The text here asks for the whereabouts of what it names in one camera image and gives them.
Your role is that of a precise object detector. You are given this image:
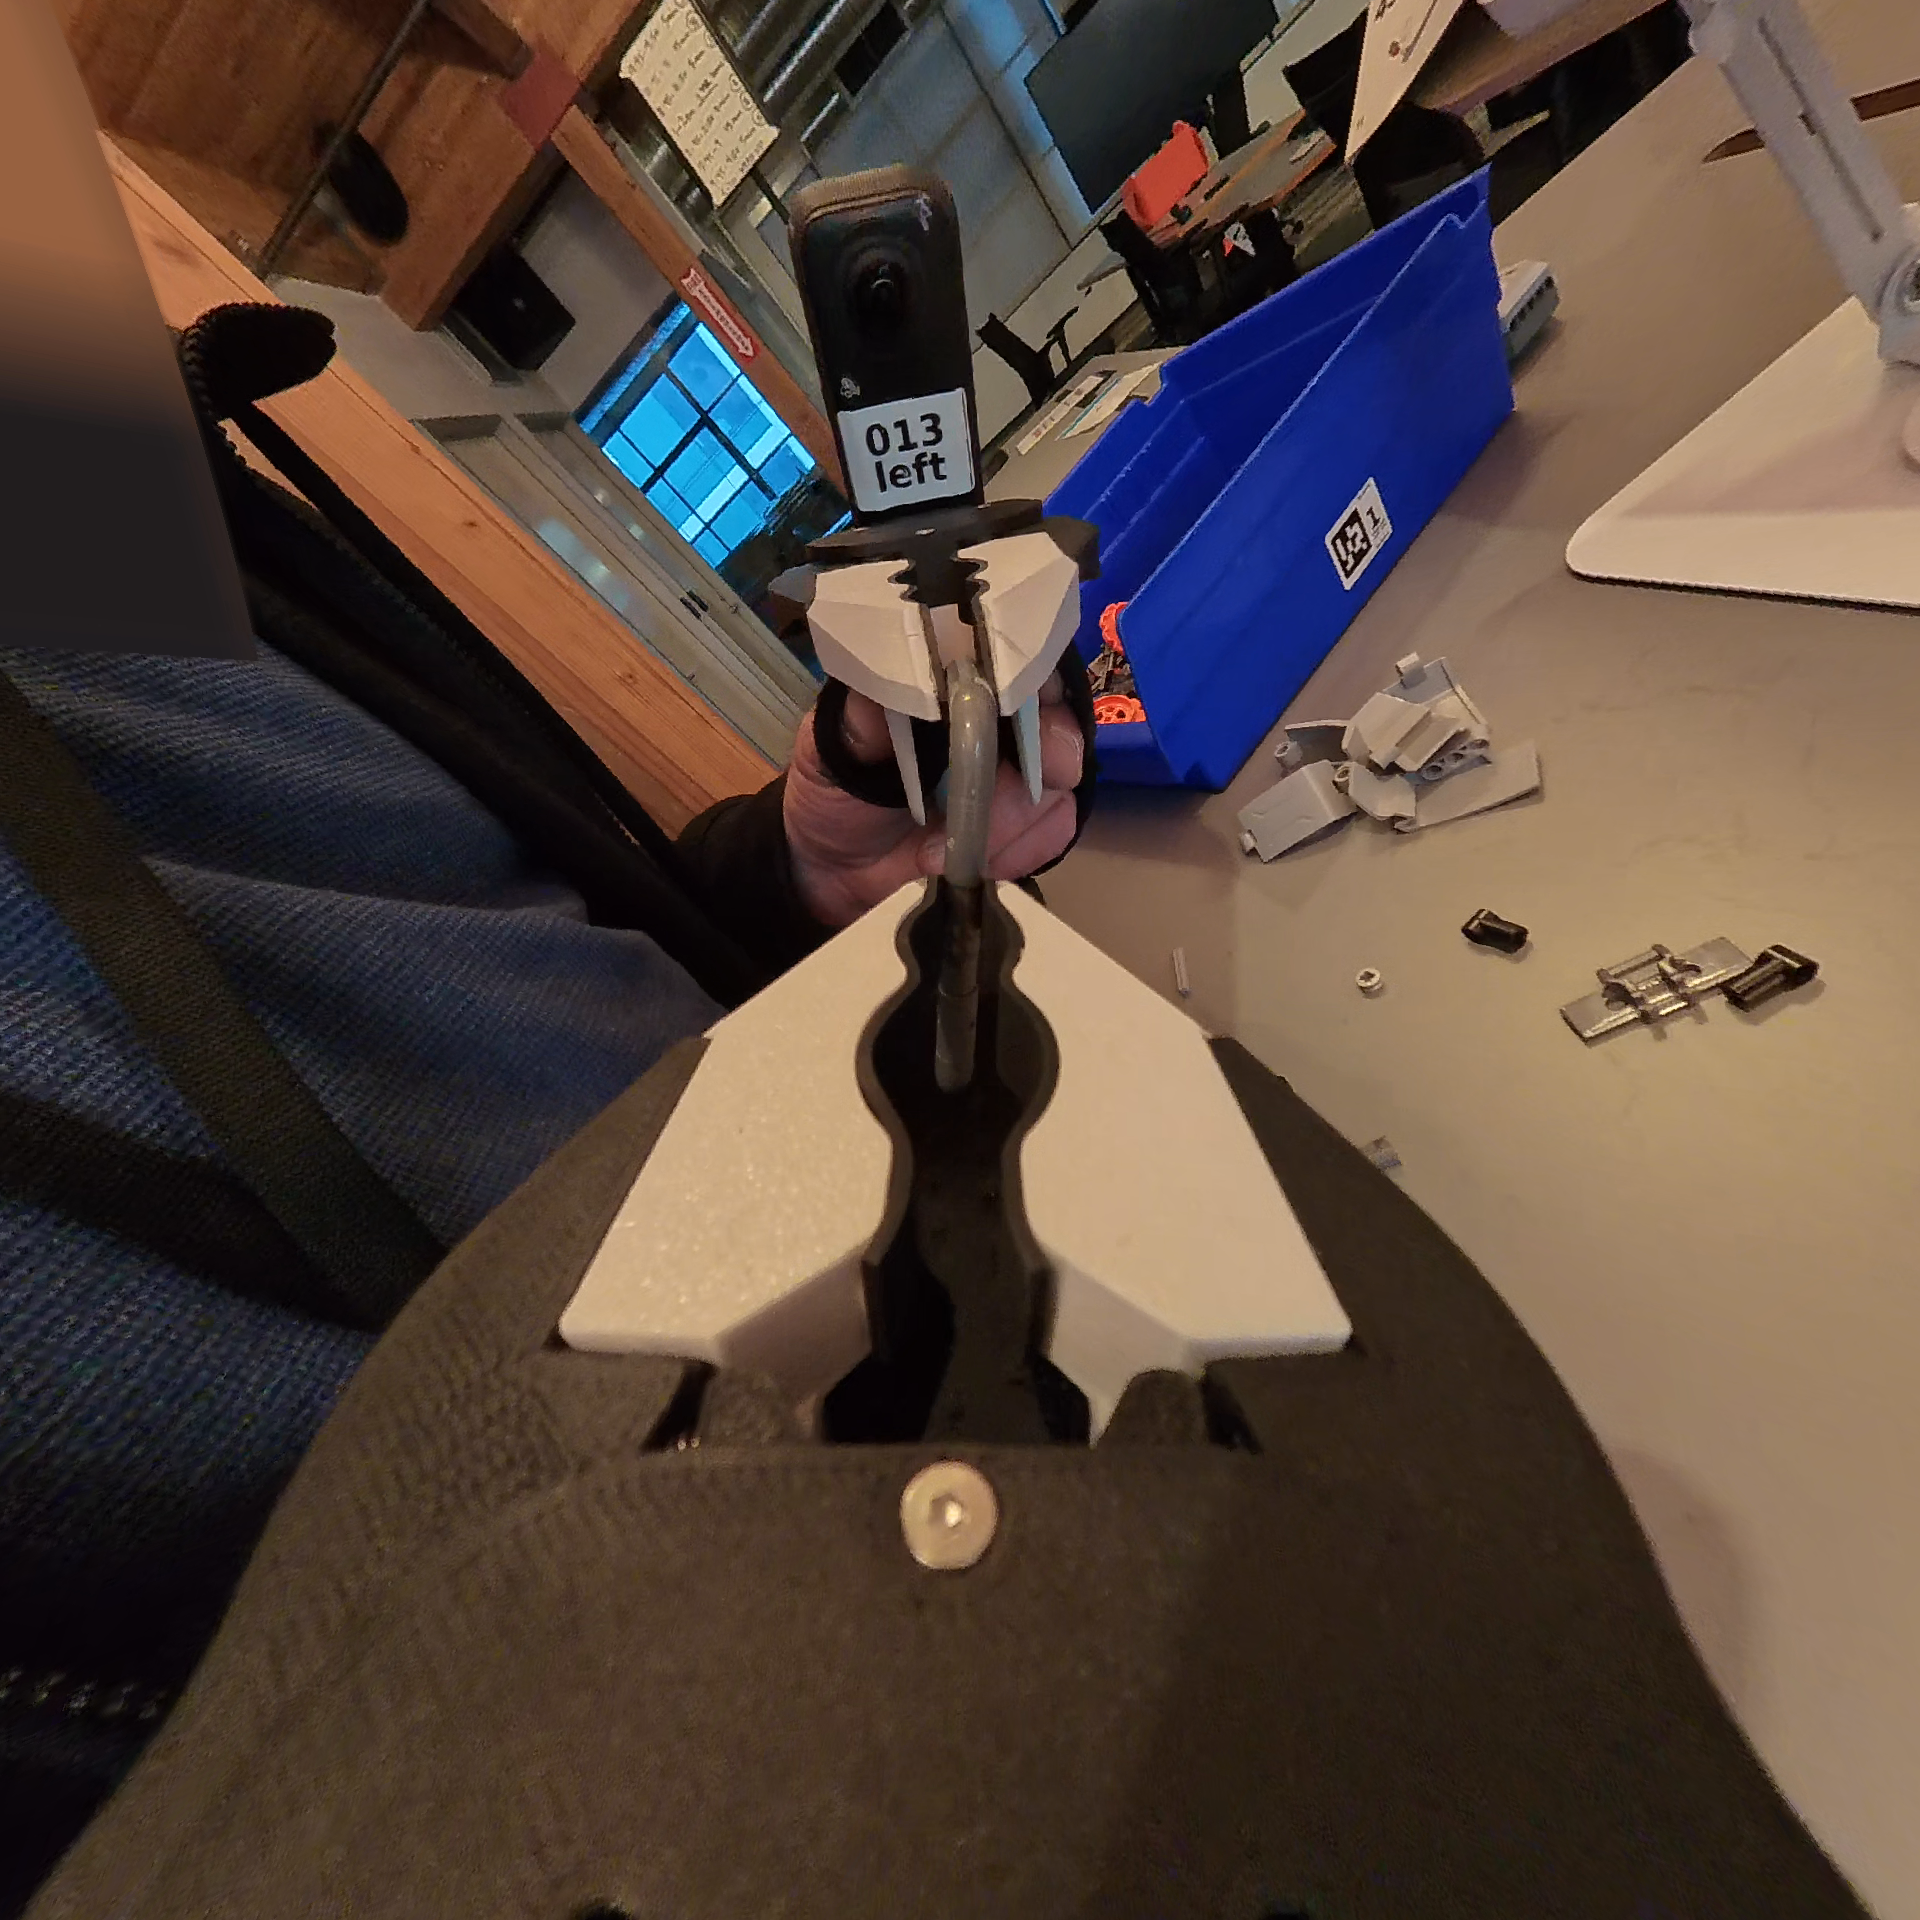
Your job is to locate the white paper notice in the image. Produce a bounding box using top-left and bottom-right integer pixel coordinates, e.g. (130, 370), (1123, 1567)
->
(619, 0), (782, 213)

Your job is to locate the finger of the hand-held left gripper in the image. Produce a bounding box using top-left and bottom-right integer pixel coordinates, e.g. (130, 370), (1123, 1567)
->
(970, 540), (1081, 807)
(806, 564), (942, 822)

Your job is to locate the grey curved toy panel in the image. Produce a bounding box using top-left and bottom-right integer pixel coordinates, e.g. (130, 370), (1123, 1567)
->
(1235, 756), (1355, 864)

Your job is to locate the grey toy hinge assembly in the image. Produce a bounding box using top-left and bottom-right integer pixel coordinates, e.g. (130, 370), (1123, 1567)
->
(1559, 936), (1758, 1040)

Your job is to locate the blue plastic bin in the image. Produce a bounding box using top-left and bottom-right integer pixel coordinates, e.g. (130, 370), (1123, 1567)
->
(1042, 165), (1518, 789)

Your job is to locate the person's left forearm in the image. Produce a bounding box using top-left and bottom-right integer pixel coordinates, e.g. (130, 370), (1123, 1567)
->
(673, 777), (840, 984)

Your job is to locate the person's left hand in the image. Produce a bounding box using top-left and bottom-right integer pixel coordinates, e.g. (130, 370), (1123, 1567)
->
(778, 680), (1088, 932)

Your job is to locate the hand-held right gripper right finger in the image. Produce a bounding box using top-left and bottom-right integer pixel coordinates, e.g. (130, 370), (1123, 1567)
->
(983, 881), (1352, 1430)

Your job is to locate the black office chair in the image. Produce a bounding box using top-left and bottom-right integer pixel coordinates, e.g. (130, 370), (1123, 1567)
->
(978, 306), (1085, 409)

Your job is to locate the white metal stand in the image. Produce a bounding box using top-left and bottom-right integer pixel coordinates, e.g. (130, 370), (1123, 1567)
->
(1568, 0), (1920, 607)

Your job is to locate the black neck strap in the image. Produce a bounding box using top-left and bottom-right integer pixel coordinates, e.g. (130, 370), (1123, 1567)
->
(0, 674), (443, 1328)

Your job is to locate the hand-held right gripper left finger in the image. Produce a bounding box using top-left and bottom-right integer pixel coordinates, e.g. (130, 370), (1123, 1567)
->
(558, 881), (962, 1422)

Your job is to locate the grey axle connector tube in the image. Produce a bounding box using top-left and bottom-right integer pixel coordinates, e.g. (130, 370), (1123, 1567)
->
(931, 887), (993, 1092)

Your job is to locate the orange hard case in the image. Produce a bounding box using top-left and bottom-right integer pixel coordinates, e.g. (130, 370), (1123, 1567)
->
(1121, 122), (1213, 221)

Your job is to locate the pile of toy building parts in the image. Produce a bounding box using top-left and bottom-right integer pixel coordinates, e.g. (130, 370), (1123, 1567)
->
(1088, 599), (1152, 732)

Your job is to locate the grey background table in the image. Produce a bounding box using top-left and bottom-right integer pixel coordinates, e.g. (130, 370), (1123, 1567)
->
(989, 345), (1192, 460)

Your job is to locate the person in blue jacket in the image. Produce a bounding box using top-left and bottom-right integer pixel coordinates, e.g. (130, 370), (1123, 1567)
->
(176, 300), (782, 991)

